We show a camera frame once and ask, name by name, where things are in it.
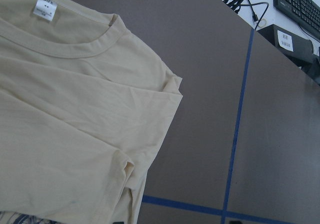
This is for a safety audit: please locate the cream long-sleeve printed shirt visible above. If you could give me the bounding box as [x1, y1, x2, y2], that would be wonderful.
[0, 0, 182, 224]

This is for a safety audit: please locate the black label printer box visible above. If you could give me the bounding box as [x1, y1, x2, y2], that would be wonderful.
[258, 24, 319, 67]

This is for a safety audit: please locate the black keyboard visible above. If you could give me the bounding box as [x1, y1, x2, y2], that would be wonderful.
[273, 0, 320, 39]

